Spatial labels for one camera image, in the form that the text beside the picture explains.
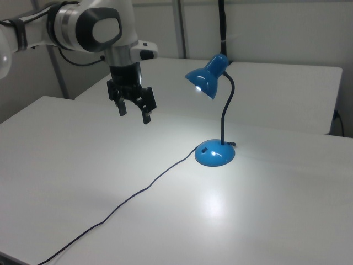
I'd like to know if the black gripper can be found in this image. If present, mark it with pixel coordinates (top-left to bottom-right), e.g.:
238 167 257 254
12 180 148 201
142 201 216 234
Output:
106 62 158 125

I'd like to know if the blue gooseneck desk lamp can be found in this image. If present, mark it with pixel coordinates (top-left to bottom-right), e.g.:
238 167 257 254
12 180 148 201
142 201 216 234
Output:
184 54 237 168

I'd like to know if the grey metal frame post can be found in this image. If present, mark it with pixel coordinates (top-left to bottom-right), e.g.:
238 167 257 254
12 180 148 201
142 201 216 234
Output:
30 0 69 99
173 0 189 59

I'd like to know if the black lamp power cord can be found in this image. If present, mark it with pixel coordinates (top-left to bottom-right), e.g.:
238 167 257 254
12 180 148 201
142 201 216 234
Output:
35 141 238 265

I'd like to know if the black camera stand pole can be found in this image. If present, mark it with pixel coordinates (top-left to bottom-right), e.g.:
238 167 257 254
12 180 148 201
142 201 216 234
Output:
218 0 229 57

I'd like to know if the black cable behind table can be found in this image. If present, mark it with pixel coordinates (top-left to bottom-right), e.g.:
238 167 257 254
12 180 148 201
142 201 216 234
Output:
334 109 346 137

